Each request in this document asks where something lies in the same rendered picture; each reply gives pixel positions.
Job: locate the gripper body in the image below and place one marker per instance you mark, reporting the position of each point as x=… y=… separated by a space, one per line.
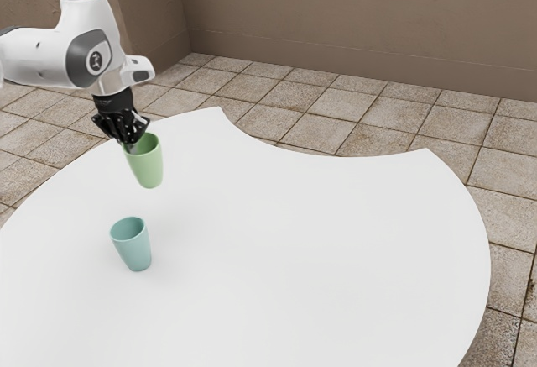
x=112 y=111

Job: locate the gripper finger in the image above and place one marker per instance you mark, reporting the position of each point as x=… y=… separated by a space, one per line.
x=130 y=140

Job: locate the light green cup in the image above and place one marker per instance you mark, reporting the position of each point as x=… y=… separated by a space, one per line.
x=147 y=164

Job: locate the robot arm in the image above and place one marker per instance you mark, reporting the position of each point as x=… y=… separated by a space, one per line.
x=42 y=58

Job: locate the teal cup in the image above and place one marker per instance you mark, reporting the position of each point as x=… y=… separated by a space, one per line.
x=131 y=244

